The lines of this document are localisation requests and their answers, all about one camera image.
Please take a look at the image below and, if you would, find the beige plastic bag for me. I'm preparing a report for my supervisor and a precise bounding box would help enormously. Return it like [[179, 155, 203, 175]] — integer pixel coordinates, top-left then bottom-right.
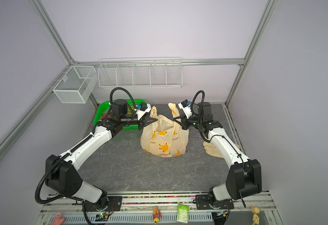
[[140, 106, 189, 158]]

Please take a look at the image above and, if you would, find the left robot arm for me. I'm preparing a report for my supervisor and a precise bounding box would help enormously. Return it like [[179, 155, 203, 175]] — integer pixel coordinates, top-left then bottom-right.
[[35, 87, 157, 210]]

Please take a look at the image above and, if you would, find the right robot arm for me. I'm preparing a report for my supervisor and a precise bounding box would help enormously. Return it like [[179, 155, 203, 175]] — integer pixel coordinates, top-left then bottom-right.
[[173, 90, 262, 203]]

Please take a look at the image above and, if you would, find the green plastic basket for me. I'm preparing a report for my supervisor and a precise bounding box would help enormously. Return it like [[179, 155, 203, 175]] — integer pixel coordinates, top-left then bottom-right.
[[93, 99, 146, 130]]

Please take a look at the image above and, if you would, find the white mesh box basket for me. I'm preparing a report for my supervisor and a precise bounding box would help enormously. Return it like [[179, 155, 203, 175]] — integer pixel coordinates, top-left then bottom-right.
[[53, 66, 98, 104]]

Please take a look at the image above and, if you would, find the green white card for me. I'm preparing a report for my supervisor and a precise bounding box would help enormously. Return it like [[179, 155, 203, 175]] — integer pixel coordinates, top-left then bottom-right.
[[177, 204, 189, 224]]

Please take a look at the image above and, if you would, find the red yellow toy figure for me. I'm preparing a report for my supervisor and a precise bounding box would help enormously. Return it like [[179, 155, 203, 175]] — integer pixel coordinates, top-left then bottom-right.
[[153, 206, 161, 224]]

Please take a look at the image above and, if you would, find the pink toy figure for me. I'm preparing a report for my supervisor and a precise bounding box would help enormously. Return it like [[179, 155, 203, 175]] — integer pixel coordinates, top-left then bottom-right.
[[50, 212, 65, 225]]

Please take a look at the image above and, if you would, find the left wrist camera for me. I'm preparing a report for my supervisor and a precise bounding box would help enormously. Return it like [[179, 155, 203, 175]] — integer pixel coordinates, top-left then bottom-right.
[[136, 102, 151, 120]]

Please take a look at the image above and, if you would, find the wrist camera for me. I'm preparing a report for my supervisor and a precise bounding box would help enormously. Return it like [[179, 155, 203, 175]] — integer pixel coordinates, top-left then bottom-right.
[[178, 99, 193, 119], [136, 102, 151, 120]]

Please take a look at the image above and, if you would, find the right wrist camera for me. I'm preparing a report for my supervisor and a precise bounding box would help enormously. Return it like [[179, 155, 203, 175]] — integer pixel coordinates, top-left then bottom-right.
[[178, 99, 193, 119]]

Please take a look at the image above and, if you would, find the white wire shelf rack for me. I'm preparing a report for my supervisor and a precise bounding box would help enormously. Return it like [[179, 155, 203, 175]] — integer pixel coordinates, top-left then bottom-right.
[[97, 57, 183, 88]]

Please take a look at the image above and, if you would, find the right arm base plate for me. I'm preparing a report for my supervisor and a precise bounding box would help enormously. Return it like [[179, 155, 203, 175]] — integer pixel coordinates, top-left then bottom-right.
[[192, 194, 234, 210]]

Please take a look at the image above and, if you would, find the aluminium front rail frame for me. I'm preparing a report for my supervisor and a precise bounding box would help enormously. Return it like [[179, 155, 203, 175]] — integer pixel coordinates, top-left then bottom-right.
[[35, 192, 283, 225]]

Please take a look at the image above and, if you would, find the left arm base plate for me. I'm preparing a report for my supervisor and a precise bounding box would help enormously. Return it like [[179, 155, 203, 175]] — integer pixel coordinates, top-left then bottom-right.
[[83, 196, 123, 212]]

